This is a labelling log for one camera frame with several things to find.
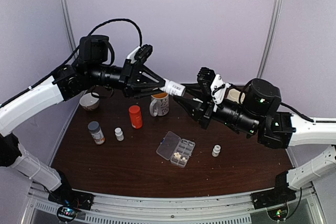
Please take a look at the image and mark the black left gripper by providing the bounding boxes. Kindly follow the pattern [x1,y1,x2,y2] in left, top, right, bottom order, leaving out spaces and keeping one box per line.
[87,57,166,99]

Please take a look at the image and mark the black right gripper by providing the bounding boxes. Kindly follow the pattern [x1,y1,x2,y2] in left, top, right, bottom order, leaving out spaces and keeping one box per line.
[173,83,260,136]

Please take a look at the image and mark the small white pill bottle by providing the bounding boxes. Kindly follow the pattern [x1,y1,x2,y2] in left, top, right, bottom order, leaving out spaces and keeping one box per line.
[162,79,186,97]

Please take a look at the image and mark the clear plastic pill organizer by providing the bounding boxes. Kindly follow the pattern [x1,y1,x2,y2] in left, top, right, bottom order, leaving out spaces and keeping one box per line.
[156,131,196,168]

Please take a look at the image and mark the grey-capped orange label bottle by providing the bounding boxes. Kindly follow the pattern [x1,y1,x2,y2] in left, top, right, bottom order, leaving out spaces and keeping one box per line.
[88,121,105,145]

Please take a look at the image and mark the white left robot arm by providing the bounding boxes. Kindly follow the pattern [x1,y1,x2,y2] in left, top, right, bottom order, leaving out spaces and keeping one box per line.
[1,35,166,205]

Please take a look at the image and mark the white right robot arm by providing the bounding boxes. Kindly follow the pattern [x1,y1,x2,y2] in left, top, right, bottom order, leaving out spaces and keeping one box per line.
[174,78,335,204]

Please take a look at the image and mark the white pills in organizer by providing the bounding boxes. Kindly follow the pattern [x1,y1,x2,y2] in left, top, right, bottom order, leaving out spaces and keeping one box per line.
[173,152,187,162]

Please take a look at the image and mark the yellow-lined patterned mug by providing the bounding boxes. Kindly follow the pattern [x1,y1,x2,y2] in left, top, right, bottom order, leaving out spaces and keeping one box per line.
[149,92,169,117]

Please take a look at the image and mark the white ribbed cup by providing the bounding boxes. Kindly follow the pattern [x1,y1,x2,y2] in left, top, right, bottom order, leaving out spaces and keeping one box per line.
[226,89,245,103]

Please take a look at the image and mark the orange pill bottle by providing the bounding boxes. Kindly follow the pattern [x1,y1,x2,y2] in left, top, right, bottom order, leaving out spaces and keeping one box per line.
[129,105,143,129]

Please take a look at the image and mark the white ceramic bowl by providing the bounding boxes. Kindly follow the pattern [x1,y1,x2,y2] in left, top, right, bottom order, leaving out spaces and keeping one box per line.
[79,93,100,111]

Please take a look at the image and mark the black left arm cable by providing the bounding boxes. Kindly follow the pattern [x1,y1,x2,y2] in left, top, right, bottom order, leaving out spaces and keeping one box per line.
[0,18,143,109]

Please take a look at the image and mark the aluminium frame post left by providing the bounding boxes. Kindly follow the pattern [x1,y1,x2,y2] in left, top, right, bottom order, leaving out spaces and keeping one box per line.
[60,0,77,69]

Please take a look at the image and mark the aluminium frame post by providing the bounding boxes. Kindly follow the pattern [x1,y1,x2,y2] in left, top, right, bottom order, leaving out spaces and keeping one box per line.
[60,0,77,69]
[256,0,283,79]

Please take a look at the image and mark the aluminium frame post right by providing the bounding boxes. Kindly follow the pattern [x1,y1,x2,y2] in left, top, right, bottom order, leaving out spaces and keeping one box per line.
[256,0,283,79]

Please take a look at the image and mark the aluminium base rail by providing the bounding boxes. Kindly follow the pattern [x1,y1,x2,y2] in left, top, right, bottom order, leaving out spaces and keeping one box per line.
[21,177,321,224]

